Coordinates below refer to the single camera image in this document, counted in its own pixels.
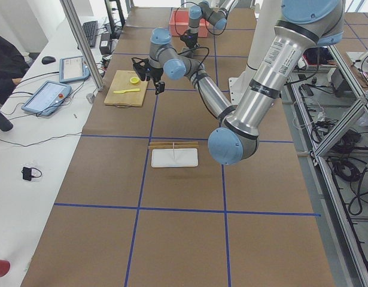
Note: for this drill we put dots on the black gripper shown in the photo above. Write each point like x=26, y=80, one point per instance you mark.
x=191, y=39
x=155, y=73

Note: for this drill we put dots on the dark grey towel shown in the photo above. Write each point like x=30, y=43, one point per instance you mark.
x=191, y=53

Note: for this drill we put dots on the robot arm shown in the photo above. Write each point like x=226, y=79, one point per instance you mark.
x=300, y=25
x=202, y=11

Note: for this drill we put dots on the yellow lemon slices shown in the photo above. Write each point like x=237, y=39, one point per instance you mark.
x=134, y=80

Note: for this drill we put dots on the pink plastic bin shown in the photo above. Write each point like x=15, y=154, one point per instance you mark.
x=178, y=24

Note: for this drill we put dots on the yellow plastic knife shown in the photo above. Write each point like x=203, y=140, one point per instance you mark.
x=127, y=91

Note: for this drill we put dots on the bamboo cutting board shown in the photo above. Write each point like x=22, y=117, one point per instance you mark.
x=121, y=82

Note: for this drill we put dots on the black keyboard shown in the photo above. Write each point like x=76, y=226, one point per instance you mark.
x=90, y=30

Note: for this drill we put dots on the far teach pendant tablet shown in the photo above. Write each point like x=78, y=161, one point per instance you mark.
x=72, y=69

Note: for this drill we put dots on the teach pendant tablet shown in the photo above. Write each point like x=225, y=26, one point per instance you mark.
x=72, y=69
x=47, y=98

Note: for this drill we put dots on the black computer mouse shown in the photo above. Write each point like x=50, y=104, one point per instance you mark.
x=48, y=60

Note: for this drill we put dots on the near teach pendant tablet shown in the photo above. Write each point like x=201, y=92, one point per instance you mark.
x=47, y=98

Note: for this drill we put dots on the white towel rack tray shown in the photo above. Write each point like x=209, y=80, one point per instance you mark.
x=181, y=157

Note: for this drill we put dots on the red cylinder bottle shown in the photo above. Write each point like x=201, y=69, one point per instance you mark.
x=4, y=267

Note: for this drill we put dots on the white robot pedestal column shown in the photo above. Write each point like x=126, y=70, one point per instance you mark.
x=269, y=12

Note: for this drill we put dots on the aluminium frame post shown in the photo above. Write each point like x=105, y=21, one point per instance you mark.
x=79, y=35

